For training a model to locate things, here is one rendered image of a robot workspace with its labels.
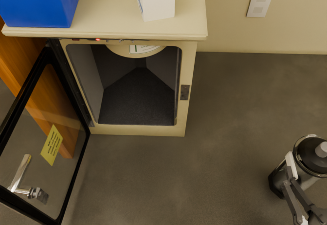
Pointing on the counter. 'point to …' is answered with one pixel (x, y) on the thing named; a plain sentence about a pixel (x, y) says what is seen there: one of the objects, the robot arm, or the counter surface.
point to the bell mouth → (135, 50)
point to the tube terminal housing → (178, 127)
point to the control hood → (126, 18)
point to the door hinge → (53, 43)
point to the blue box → (39, 2)
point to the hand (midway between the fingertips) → (309, 163)
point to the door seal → (13, 129)
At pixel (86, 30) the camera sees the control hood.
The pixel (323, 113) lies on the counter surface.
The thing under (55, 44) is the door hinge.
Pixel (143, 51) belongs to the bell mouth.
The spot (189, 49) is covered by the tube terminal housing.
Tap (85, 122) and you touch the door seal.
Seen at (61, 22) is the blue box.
